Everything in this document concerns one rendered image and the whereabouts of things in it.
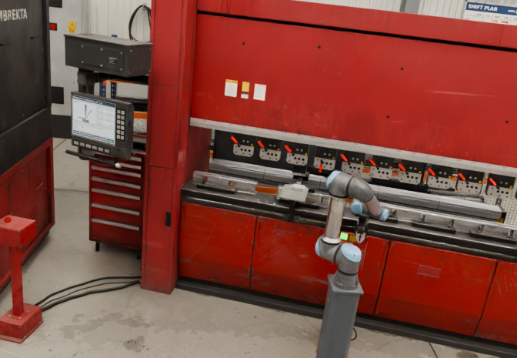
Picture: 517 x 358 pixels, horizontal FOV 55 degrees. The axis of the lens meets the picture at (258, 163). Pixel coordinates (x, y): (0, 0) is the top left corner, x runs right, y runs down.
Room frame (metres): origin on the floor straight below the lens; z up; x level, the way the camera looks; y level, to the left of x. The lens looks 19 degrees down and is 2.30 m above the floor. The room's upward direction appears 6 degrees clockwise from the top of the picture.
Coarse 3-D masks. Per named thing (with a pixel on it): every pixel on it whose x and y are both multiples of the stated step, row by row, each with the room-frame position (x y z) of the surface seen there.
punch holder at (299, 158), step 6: (294, 144) 3.44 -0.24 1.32; (300, 144) 3.43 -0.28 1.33; (306, 144) 3.42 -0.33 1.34; (294, 150) 3.44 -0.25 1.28; (300, 150) 3.43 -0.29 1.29; (306, 150) 3.42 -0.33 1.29; (288, 156) 3.44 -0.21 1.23; (294, 156) 3.43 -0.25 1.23; (300, 156) 3.43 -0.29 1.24; (306, 156) 3.42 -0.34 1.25; (288, 162) 3.44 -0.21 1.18; (294, 162) 3.43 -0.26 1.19; (300, 162) 3.42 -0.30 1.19; (306, 162) 3.42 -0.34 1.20
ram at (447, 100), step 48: (240, 48) 3.52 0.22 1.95; (288, 48) 3.46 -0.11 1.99; (336, 48) 3.41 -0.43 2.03; (384, 48) 3.36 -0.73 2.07; (432, 48) 3.31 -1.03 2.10; (480, 48) 3.26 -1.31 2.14; (192, 96) 3.57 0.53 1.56; (240, 96) 3.51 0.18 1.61; (288, 96) 3.45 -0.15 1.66; (336, 96) 3.40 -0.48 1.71; (384, 96) 3.35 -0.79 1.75; (432, 96) 3.30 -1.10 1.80; (480, 96) 3.25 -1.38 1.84; (384, 144) 3.34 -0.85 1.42; (432, 144) 3.29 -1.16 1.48; (480, 144) 3.24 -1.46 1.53
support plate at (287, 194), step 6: (288, 186) 3.42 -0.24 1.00; (282, 192) 3.29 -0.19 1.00; (288, 192) 3.30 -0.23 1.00; (294, 192) 3.32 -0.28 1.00; (300, 192) 3.33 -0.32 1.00; (306, 192) 3.34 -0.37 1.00; (282, 198) 3.20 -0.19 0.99; (288, 198) 3.20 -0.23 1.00; (294, 198) 3.21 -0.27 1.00; (300, 198) 3.23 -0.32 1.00
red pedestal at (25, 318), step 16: (0, 224) 2.74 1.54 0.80; (16, 224) 2.76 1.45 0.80; (32, 224) 2.81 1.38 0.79; (0, 240) 2.71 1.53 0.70; (16, 240) 2.69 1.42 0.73; (16, 256) 2.75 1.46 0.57; (16, 272) 2.75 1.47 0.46; (16, 288) 2.75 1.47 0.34; (16, 304) 2.75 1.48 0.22; (0, 320) 2.70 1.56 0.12; (16, 320) 2.71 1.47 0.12; (32, 320) 2.79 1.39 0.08; (0, 336) 2.67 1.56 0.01; (16, 336) 2.68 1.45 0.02
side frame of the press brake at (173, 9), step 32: (160, 0) 3.40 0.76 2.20; (192, 0) 3.47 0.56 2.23; (160, 32) 3.39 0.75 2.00; (192, 32) 3.51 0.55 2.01; (160, 64) 3.39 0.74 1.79; (192, 64) 3.55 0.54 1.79; (160, 96) 3.39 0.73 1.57; (160, 128) 3.39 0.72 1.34; (192, 128) 3.65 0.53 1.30; (160, 160) 3.39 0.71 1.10; (192, 160) 3.70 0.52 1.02; (160, 192) 3.38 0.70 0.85; (160, 224) 3.38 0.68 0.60; (160, 256) 3.38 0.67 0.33; (160, 288) 3.38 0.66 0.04
